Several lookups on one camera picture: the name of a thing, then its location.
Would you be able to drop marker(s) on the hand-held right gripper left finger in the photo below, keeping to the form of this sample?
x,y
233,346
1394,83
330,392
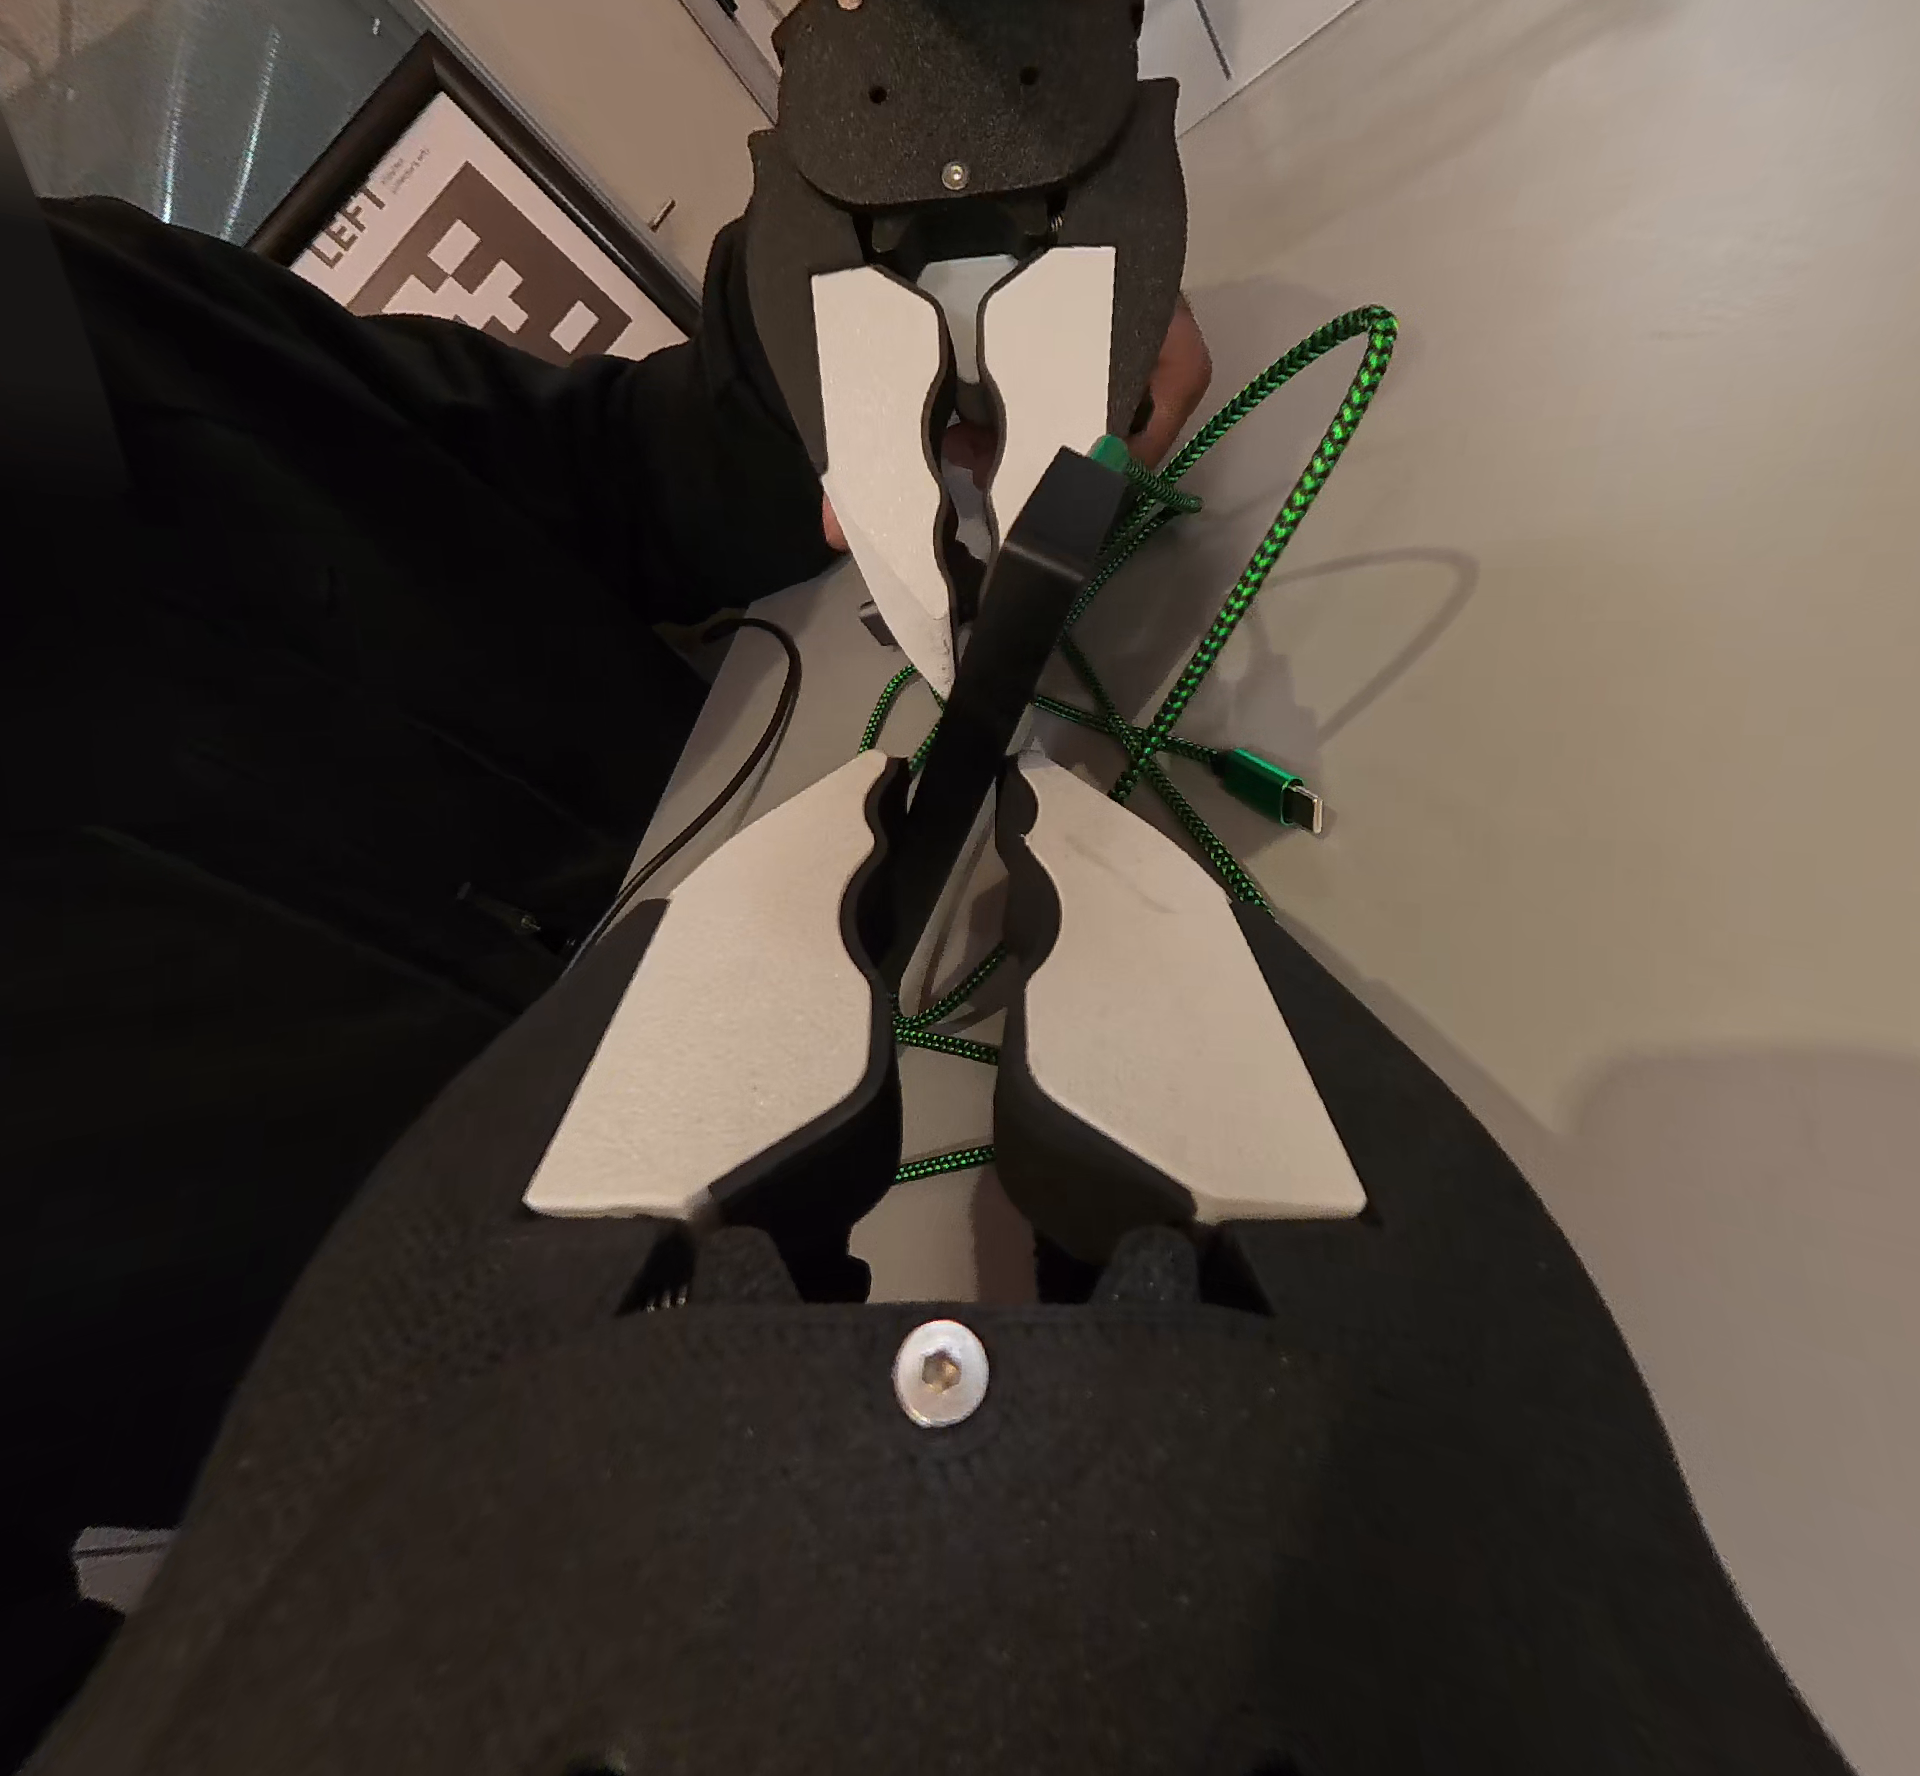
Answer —
x,y
721,1026

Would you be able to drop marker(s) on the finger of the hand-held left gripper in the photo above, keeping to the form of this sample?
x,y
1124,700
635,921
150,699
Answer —
x,y
870,427
1052,350

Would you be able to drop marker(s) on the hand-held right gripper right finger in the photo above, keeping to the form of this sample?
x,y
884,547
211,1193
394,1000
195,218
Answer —
x,y
1186,1026

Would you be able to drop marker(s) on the black USB hub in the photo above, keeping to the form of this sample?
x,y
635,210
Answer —
x,y
997,666

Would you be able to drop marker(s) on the person's left forearm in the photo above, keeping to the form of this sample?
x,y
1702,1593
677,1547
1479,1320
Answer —
x,y
705,427

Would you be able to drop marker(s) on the grey desk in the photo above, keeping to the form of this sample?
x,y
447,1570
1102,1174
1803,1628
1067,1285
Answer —
x,y
1576,607

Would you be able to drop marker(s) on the person's left hand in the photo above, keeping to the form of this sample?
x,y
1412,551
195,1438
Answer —
x,y
1178,390

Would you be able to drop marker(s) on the black framed poster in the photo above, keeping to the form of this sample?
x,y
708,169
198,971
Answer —
x,y
480,247

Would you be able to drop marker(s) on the person's black clothing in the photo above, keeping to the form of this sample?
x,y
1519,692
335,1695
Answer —
x,y
300,755

